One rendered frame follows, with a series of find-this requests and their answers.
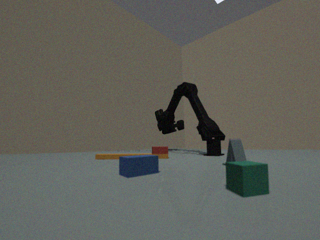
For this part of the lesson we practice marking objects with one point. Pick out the green cube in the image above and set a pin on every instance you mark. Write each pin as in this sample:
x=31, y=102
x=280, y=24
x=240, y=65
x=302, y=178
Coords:
x=247, y=178

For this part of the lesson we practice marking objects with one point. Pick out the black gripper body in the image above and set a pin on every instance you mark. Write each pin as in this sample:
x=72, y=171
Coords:
x=172, y=126

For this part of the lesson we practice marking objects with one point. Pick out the yellow bar with red block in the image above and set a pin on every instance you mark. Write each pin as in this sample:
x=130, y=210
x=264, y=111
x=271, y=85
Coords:
x=160, y=151

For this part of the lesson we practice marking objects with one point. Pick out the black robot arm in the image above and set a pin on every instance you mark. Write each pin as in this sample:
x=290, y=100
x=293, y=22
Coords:
x=207, y=128

